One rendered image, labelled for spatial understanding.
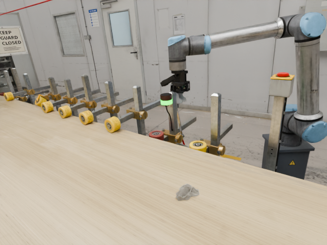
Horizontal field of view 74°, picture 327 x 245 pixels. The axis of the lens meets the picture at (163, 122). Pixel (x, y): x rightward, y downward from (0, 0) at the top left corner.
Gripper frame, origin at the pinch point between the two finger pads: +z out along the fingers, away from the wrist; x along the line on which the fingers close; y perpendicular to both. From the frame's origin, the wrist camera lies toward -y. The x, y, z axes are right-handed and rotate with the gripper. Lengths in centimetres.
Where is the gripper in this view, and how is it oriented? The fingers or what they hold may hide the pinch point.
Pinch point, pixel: (176, 105)
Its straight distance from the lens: 125.6
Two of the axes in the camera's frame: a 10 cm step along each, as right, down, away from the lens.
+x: 5.9, -3.5, 7.3
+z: 0.7, 9.2, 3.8
